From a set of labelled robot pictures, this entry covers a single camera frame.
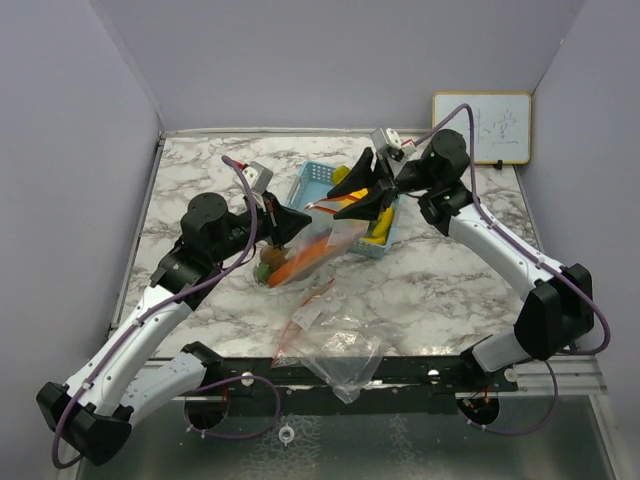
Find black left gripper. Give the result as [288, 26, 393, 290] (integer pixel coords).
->
[211, 189, 313, 265]

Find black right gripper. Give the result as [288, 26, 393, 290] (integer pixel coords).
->
[328, 148, 438, 220]

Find brown kiwi fruit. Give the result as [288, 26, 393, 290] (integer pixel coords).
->
[260, 246, 288, 270]

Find clear zip bag orange zipper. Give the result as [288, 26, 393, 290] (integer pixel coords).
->
[253, 193, 370, 288]

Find orange papaya slice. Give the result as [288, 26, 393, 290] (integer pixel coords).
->
[267, 237, 336, 288]

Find yellow banana bunch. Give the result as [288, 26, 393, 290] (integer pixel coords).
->
[330, 165, 394, 245]

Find clear zip bag red zipper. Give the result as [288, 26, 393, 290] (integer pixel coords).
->
[271, 280, 387, 404]

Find green leaf vegetable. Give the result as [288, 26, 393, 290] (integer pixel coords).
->
[253, 262, 272, 285]

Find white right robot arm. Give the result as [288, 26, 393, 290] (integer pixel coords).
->
[327, 129, 594, 391]

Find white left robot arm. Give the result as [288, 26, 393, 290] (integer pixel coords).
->
[36, 192, 311, 469]

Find light blue plastic basket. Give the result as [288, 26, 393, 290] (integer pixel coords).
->
[285, 160, 403, 261]

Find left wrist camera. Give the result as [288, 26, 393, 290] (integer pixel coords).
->
[243, 161, 274, 196]

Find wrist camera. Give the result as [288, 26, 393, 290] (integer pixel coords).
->
[243, 161, 274, 196]
[370, 128, 417, 162]

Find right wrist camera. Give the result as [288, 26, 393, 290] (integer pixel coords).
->
[370, 128, 417, 162]

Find small whiteboard wooden frame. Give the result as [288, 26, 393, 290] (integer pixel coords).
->
[432, 91, 532, 165]

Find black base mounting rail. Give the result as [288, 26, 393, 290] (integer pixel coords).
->
[162, 355, 519, 417]

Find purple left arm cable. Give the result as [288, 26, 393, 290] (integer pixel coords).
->
[52, 154, 282, 470]

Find aluminium front frame rail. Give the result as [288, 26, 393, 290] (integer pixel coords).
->
[77, 359, 609, 402]

